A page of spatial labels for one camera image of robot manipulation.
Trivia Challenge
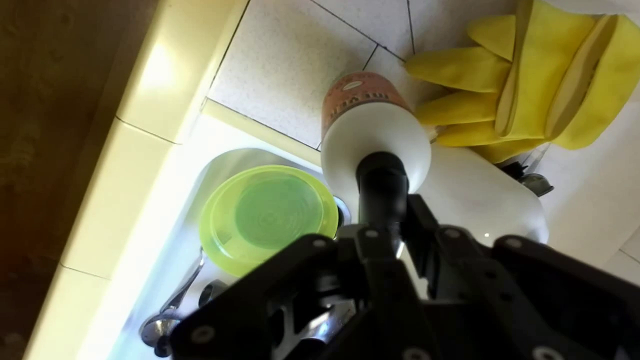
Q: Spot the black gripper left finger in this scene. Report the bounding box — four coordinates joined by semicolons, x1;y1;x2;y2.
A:
169;224;403;360

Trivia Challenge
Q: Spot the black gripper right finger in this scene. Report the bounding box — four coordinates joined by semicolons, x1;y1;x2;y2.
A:
399;192;640;360

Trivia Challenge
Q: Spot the orange label pump bottle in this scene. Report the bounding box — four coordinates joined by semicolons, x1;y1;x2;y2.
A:
319;70;434;232

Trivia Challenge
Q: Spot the green plastic bowl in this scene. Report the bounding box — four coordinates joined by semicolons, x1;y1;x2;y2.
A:
199;163;343;279

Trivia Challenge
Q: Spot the metal cutlery piece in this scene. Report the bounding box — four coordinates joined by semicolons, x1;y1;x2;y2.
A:
138;246;233;360

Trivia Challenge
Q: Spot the white ceramic sink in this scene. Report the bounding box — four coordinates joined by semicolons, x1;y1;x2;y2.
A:
99;142;348;360

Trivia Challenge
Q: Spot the yellow rubber glove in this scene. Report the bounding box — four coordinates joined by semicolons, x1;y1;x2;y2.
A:
404;0;640;166

